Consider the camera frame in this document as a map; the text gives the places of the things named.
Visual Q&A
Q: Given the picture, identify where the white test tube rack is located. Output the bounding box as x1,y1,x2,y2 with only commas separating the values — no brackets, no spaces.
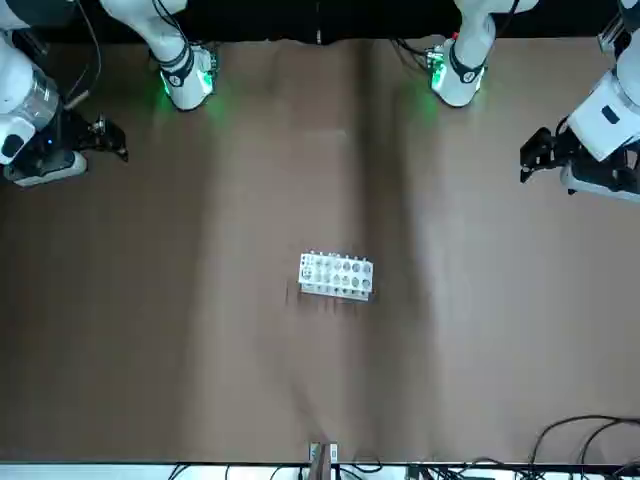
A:
297,249,377,303

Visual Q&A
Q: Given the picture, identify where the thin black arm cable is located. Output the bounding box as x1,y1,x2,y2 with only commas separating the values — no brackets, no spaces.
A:
63,0,104,109

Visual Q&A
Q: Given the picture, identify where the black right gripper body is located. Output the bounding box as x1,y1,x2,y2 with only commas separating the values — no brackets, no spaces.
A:
47,107,96,156

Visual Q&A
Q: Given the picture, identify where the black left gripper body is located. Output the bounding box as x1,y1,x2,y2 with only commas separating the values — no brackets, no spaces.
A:
549,127,584,171

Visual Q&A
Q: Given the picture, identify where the aluminium frame post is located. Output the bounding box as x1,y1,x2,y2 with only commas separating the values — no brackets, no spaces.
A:
308,441,339,480

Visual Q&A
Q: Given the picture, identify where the white desk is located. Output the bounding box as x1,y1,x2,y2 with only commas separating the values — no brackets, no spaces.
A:
0,463,640,480

